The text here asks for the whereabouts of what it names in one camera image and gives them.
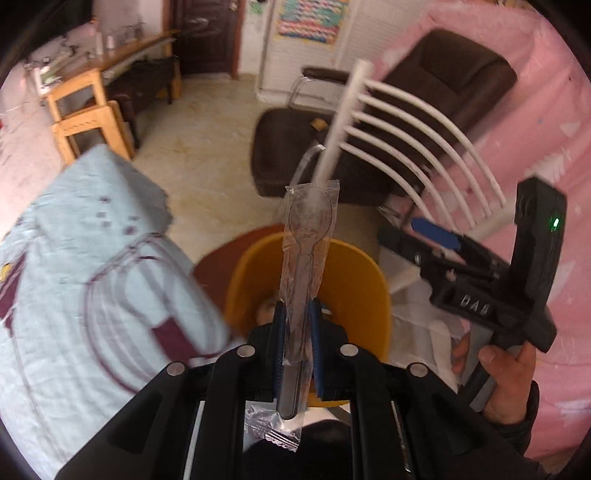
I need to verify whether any light blue printed tablecloth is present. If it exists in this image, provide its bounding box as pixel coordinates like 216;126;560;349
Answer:
0;144;245;472

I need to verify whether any dark brown stool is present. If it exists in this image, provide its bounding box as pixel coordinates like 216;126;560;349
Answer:
108;55;182;148

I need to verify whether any clear plastic spoon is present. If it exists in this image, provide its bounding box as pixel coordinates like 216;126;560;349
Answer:
245;180;341;450

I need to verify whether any yellow bin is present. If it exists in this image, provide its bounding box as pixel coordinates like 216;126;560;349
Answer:
225;239;392;407

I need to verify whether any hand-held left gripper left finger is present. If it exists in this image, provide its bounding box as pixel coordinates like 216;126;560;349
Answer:
54;300;289;480

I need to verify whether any white chair with orange seat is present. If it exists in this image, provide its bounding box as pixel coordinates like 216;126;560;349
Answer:
191;59;525;324

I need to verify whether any person's right forearm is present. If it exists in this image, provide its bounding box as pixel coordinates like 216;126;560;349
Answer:
480;381;555;467

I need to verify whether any person's right hand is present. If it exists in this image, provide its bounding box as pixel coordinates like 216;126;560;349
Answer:
451;332;539;425

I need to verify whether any wooden desk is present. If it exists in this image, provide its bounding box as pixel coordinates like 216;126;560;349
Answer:
44;30;183;164

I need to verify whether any colourful grid wall poster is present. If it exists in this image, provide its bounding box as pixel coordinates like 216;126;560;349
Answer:
277;0;349;44

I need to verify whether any white desktop shelf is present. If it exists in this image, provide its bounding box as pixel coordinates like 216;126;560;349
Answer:
25;46;100;84

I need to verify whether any dark brown door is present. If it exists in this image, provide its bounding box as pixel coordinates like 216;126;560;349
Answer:
173;0;243;79

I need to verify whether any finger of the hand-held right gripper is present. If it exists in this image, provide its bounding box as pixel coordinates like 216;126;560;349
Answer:
378;226;462;282
410;217;509;273

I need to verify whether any dark brown leather armchair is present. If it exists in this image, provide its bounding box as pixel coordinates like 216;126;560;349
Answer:
252;28;518;204

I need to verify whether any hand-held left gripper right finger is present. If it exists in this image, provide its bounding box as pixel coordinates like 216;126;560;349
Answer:
308;298;541;480

